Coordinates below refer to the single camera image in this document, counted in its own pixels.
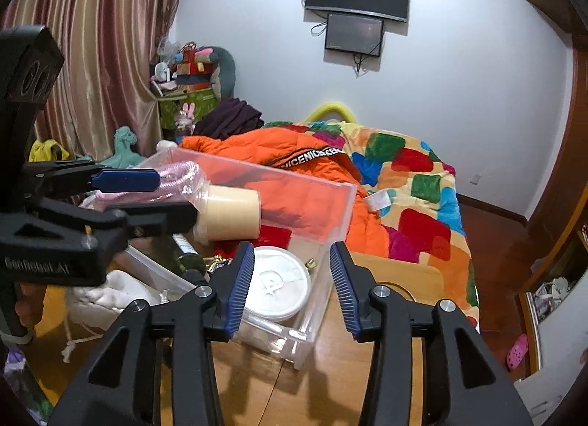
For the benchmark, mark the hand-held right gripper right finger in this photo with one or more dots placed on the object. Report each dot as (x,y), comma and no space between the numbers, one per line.
(343,290)

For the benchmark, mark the yellow curved headboard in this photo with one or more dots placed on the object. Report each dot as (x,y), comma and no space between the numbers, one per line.
(330,109)

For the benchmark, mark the pink bunny toy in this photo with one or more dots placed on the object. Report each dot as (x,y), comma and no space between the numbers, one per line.
(186,116)

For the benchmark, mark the teal dinosaur plush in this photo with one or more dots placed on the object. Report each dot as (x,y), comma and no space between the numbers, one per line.
(125,148)

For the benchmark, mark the clear plastic storage box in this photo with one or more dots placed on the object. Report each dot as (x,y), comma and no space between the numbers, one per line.
(298,205)

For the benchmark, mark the white round tin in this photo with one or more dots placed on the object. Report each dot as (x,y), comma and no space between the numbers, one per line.
(280,279)

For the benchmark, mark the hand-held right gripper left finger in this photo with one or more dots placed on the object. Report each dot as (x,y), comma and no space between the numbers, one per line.
(239,290)

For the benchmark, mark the wooden wardrobe shelves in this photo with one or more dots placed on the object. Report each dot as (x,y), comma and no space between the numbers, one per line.
(551,178)

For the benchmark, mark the pink knit pouch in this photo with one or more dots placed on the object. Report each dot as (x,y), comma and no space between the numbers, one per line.
(177,178)

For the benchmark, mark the yellow cloth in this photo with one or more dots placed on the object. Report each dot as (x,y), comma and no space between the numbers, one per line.
(46,150)

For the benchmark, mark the beige cup with clear lid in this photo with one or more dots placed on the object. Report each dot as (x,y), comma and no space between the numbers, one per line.
(229,212)

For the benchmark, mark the dark purple cloth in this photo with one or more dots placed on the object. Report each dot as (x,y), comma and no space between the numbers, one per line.
(229,116)

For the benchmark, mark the wooden desk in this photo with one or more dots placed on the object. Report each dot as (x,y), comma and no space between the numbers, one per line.
(285,389)

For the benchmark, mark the dark glass bottle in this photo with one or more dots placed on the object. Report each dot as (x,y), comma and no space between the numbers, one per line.
(186,254)

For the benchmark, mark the striped curtain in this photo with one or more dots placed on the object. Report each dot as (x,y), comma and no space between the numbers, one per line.
(101,40)

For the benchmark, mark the pink clog shoe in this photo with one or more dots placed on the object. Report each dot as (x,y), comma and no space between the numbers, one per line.
(517,351)

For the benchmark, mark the green patterned box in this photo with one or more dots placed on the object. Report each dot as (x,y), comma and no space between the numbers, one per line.
(172,107)

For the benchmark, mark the small white fan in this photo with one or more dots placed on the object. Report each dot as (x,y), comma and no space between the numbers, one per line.
(161,71)

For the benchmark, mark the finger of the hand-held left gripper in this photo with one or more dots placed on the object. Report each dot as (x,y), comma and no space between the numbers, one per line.
(126,180)
(156,219)

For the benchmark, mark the orange puffer jacket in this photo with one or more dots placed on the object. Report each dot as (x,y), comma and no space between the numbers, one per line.
(275,146)

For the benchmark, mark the colourful patchwork blanket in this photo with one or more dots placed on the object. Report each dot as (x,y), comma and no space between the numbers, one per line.
(413,187)

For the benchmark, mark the small wall monitor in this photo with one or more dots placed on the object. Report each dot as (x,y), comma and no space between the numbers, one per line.
(353,33)

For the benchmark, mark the stack of colourful toys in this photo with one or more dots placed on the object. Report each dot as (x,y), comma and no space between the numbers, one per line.
(193,63)

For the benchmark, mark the red embroidered pouch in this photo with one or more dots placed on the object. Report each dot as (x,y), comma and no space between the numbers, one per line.
(275,235)

